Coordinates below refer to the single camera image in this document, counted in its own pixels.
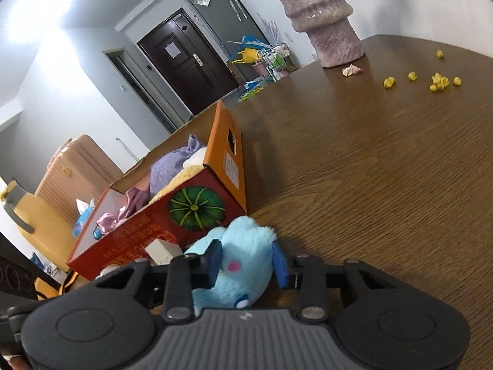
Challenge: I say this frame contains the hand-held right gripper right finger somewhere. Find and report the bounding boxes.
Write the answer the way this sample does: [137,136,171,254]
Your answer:
[272,243,397,322]

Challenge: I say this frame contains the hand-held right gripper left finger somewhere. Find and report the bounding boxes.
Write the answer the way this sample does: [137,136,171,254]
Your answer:
[94,241,223,322]

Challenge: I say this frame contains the light blue plush toy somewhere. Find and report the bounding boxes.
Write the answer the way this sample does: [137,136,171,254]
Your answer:
[184,215,279,310]

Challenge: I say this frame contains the yellow and white plush toy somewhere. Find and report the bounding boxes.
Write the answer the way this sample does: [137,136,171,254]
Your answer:
[153,165,205,202]

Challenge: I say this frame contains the red cardboard box pumpkin print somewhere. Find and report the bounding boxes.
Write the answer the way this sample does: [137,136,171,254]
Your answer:
[66,100,248,281]

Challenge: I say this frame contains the lavender towel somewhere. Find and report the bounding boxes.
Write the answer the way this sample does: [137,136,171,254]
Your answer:
[149,134,207,198]

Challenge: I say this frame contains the purple satin scrunchie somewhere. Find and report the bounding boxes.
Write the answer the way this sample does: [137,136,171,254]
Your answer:
[96,187,152,234]

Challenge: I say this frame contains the yellow thermos jug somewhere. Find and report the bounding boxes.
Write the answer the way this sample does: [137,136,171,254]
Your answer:
[0,179,78,275]

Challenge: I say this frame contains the blue wet wipes packet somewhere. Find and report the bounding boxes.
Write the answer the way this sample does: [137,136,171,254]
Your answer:
[72,198,97,238]

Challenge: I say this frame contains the orange suitcase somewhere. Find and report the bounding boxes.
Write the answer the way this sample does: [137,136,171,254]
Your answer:
[34,134,124,225]

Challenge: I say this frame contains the dark brown door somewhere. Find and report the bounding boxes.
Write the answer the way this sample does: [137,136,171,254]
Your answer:
[137,8,240,117]

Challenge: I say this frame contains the cart of colourful toys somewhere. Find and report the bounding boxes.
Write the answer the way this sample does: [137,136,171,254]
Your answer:
[226,36,302,82]

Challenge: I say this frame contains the grey refrigerator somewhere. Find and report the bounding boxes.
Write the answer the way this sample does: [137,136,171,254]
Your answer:
[182,0,271,82]

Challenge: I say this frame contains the scattered yellow petals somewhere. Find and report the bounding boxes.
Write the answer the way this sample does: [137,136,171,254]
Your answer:
[383,49,463,93]

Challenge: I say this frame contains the purple ribbed vase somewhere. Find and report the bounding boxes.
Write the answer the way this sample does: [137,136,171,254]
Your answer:
[264,0,365,69]

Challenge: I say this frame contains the orange strap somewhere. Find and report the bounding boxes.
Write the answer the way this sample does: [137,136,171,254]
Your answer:
[34,272,79,300]

